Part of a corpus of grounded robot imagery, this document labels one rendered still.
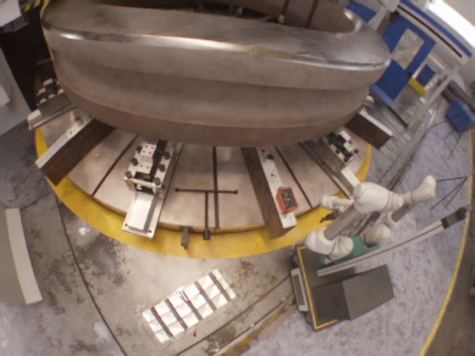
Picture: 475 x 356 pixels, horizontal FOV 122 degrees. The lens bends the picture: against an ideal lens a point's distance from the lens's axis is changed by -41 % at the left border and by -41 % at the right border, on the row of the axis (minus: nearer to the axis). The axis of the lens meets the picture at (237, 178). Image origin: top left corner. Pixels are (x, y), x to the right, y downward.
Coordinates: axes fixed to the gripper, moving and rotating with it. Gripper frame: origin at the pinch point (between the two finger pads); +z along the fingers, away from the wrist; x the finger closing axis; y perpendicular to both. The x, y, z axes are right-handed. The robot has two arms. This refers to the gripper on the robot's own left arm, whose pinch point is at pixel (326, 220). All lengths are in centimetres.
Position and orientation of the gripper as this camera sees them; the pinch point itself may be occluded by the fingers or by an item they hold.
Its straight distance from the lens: 211.7
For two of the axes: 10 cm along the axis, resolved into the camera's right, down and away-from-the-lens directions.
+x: -9.7, 0.5, -2.4
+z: -1.8, 5.0, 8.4
